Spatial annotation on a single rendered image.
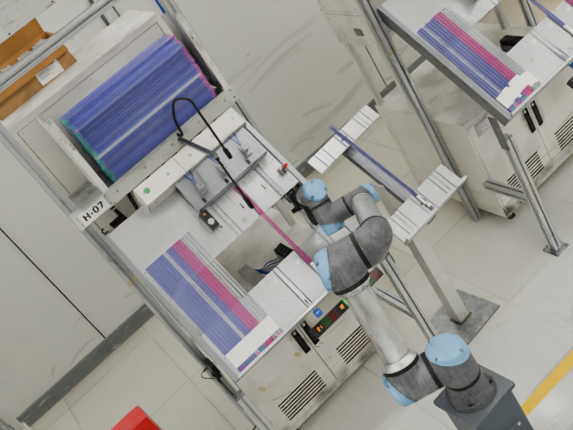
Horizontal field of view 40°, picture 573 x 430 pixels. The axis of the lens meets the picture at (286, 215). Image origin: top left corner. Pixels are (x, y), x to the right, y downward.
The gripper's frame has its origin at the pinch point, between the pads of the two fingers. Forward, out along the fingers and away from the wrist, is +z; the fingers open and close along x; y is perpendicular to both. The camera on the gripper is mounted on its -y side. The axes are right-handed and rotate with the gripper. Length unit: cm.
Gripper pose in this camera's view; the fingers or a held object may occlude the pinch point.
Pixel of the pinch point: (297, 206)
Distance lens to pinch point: 289.5
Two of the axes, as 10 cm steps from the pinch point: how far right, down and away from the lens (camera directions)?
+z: -2.1, 1.1, 9.7
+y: -6.6, -7.5, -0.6
